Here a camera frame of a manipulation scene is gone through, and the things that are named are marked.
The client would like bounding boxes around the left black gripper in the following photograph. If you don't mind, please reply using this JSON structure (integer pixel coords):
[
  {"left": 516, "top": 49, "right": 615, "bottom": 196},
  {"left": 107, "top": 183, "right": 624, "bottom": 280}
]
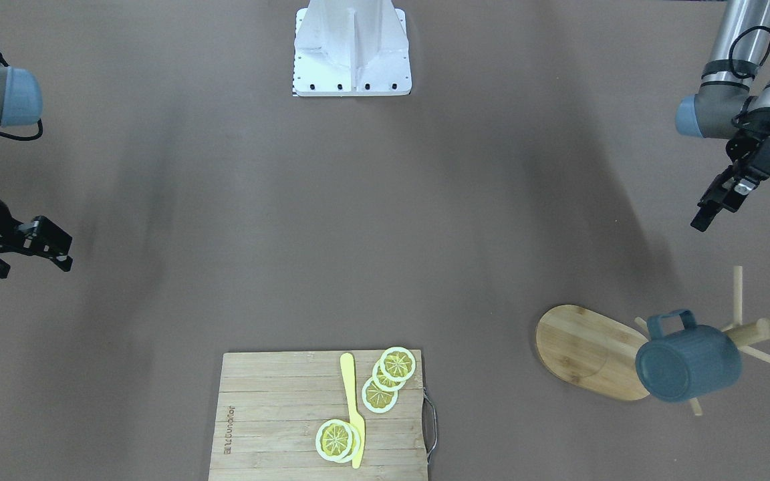
[{"left": 690, "top": 110, "right": 770, "bottom": 232}]

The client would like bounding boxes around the blue mug yellow inside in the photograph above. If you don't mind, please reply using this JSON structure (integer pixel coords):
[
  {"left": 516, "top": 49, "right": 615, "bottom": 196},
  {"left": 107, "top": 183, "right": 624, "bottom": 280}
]
[{"left": 634, "top": 309, "right": 743, "bottom": 403}]

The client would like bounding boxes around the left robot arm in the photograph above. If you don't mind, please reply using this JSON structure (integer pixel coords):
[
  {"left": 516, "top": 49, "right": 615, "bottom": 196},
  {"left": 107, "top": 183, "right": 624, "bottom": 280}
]
[{"left": 675, "top": 1, "right": 770, "bottom": 232}]

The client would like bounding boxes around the wooden cup storage rack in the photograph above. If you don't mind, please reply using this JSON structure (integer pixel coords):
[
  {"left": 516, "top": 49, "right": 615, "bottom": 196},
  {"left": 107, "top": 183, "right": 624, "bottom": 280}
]
[{"left": 535, "top": 266, "right": 770, "bottom": 415}]

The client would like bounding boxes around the bamboo cutting board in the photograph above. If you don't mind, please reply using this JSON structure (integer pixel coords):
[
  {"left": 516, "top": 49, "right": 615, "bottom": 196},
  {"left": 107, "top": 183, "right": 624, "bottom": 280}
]
[{"left": 209, "top": 348, "right": 439, "bottom": 480}]

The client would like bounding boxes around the yellow plastic knife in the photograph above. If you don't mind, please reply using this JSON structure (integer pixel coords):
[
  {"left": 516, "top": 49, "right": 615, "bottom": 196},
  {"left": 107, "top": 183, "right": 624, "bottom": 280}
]
[{"left": 340, "top": 352, "right": 366, "bottom": 470}]

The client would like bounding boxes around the lemon slice top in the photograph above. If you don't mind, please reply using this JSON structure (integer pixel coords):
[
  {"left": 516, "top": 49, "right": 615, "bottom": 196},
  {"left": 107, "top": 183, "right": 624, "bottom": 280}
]
[{"left": 315, "top": 418, "right": 357, "bottom": 463}]

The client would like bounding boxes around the lemon slice middle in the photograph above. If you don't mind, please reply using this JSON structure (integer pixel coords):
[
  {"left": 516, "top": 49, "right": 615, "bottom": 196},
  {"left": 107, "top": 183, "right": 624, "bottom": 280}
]
[{"left": 372, "top": 360, "right": 406, "bottom": 393}]

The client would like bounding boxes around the lemon slice under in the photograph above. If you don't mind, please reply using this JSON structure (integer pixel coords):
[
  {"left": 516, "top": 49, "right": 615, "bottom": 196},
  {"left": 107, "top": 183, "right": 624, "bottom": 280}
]
[{"left": 337, "top": 424, "right": 362, "bottom": 464}]

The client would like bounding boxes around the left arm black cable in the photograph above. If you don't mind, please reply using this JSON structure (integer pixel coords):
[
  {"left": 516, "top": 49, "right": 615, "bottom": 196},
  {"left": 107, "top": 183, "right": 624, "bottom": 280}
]
[{"left": 729, "top": 25, "right": 770, "bottom": 81}]

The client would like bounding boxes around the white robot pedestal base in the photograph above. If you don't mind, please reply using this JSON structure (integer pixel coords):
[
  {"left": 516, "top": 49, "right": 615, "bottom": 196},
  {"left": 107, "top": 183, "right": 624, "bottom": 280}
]
[{"left": 291, "top": 1, "right": 412, "bottom": 98}]

